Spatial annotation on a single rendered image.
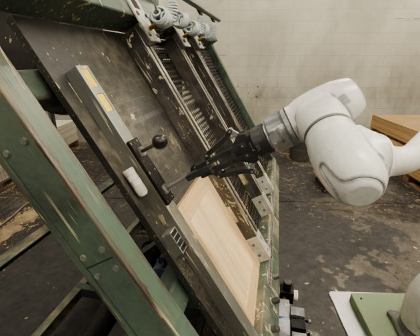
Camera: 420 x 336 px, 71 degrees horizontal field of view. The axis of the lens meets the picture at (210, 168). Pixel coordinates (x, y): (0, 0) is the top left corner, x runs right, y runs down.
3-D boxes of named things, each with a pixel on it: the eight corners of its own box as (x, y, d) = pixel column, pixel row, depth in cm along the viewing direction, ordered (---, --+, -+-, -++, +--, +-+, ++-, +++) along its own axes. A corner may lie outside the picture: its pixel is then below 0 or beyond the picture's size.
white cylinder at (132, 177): (120, 173, 76) (137, 199, 77) (129, 169, 75) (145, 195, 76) (125, 169, 79) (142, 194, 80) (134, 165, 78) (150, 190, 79)
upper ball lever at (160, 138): (137, 162, 79) (162, 150, 69) (129, 150, 79) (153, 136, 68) (147, 155, 82) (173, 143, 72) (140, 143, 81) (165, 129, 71)
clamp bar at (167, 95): (255, 267, 129) (308, 249, 120) (100, 7, 106) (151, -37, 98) (257, 253, 138) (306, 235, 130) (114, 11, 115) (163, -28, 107)
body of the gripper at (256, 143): (260, 124, 66) (224, 143, 70) (277, 157, 68) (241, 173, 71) (261, 118, 73) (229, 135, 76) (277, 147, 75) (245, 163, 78)
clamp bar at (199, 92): (261, 219, 168) (301, 203, 159) (147, 21, 145) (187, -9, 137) (262, 211, 177) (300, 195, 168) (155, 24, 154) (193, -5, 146)
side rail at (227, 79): (261, 164, 266) (273, 159, 262) (199, 51, 245) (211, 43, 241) (262, 161, 273) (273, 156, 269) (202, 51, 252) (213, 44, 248)
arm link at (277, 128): (301, 147, 65) (277, 159, 67) (299, 137, 74) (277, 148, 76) (283, 111, 64) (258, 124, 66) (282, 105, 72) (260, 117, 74)
